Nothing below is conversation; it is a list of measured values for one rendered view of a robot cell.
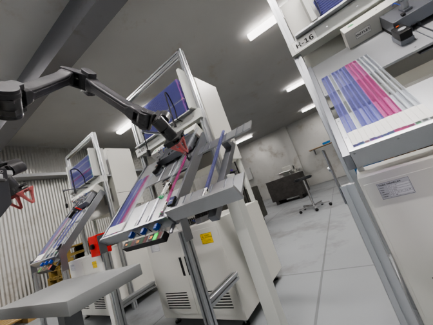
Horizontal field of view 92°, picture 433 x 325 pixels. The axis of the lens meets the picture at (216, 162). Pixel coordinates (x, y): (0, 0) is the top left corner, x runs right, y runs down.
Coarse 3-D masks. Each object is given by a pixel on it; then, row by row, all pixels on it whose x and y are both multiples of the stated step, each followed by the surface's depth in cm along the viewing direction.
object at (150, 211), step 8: (176, 192) 116; (160, 200) 122; (136, 208) 137; (144, 208) 128; (152, 208) 121; (160, 208) 114; (136, 216) 128; (144, 216) 121; (152, 216) 115; (160, 216) 108; (128, 224) 127; (136, 224) 120
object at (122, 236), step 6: (150, 222) 107; (156, 222) 106; (162, 222) 104; (168, 222) 103; (132, 228) 115; (138, 228) 113; (150, 228) 111; (162, 228) 109; (114, 234) 126; (120, 234) 122; (126, 234) 121; (138, 234) 119; (102, 240) 133; (108, 240) 132; (114, 240) 130; (120, 240) 128
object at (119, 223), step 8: (136, 184) 167; (144, 184) 154; (136, 192) 155; (128, 200) 154; (136, 200) 144; (128, 208) 143; (120, 216) 142; (128, 216) 133; (112, 224) 142; (120, 224) 132; (112, 232) 132
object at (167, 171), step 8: (192, 152) 140; (176, 160) 150; (152, 168) 173; (168, 168) 149; (184, 168) 132; (144, 176) 172; (152, 176) 160; (160, 176) 148; (168, 176) 139; (152, 184) 149
